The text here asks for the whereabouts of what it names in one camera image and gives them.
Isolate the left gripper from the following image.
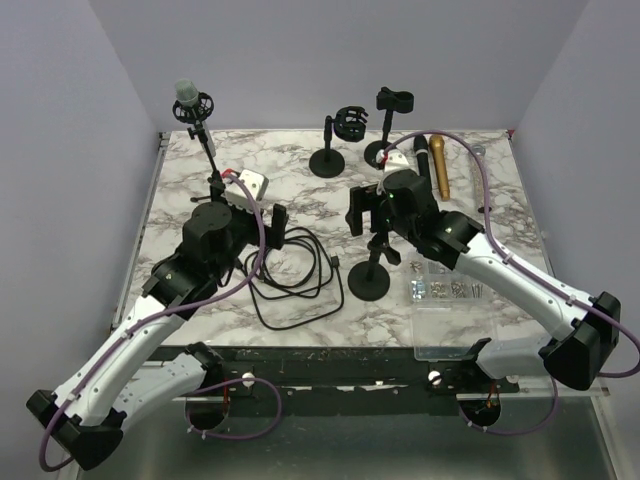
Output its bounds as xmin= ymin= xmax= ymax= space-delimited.
xmin=211 ymin=182 xmax=288 ymax=280

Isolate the black microphone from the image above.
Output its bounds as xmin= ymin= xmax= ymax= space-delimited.
xmin=413 ymin=135 xmax=432 ymax=193

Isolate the black round base stand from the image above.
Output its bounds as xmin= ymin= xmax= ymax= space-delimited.
xmin=348 ymin=232 xmax=401 ymax=302

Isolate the gold microphone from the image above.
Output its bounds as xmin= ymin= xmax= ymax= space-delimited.
xmin=429 ymin=134 xmax=450 ymax=201

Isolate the black clip microphone stand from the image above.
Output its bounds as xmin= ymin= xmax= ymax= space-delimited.
xmin=364 ymin=86 xmax=415 ymax=170

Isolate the glitter microphone silver grille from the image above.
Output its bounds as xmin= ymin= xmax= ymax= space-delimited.
xmin=469 ymin=143 xmax=491 ymax=214

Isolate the black tripod shock mount stand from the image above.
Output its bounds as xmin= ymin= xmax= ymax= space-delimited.
xmin=172 ymin=79 xmax=224 ymax=203

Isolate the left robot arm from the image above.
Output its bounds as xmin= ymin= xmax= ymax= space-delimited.
xmin=27 ymin=169 xmax=288 ymax=470

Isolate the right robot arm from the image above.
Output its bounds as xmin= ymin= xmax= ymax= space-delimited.
xmin=345 ymin=169 xmax=621 ymax=392

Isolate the clear plastic screw box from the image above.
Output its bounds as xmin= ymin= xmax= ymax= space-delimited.
xmin=404 ymin=253 xmax=497 ymax=361

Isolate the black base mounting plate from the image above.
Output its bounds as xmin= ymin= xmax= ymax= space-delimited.
xmin=164 ymin=344 xmax=521 ymax=417

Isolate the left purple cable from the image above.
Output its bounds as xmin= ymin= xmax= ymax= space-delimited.
xmin=38 ymin=172 xmax=284 ymax=474

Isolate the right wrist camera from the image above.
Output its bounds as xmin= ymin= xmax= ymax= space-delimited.
xmin=375 ymin=149 xmax=412 ymax=195

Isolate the black coiled usb cable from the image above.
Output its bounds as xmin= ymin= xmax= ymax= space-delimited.
xmin=239 ymin=227 xmax=345 ymax=332

